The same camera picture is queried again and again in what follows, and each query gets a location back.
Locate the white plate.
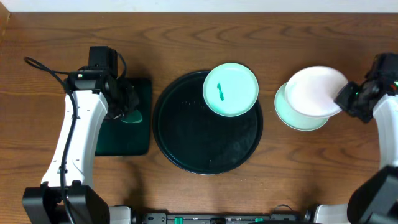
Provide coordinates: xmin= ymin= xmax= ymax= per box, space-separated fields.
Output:
xmin=284 ymin=66 xmax=348 ymax=119

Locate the green scouring sponge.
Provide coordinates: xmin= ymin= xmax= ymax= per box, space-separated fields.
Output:
xmin=121 ymin=110 xmax=142 ymax=124

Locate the large mint green plate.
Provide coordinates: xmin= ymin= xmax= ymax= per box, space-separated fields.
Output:
xmin=274 ymin=83 xmax=328 ymax=131

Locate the small mint green plate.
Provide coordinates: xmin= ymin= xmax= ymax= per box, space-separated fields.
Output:
xmin=203 ymin=63 xmax=259 ymax=117

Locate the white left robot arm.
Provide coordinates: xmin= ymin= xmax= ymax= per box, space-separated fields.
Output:
xmin=22 ymin=46 xmax=139 ymax=223

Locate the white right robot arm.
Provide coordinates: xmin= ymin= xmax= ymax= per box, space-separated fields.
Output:
xmin=304 ymin=53 xmax=397 ymax=224

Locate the black rectangular water tray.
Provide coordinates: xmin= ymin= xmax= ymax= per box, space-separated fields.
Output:
xmin=95 ymin=78 xmax=152 ymax=156

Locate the round black serving tray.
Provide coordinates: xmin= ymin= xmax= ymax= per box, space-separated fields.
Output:
xmin=152 ymin=71 xmax=263 ymax=175

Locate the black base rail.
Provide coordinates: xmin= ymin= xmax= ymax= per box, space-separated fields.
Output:
xmin=131 ymin=205 xmax=313 ymax=224

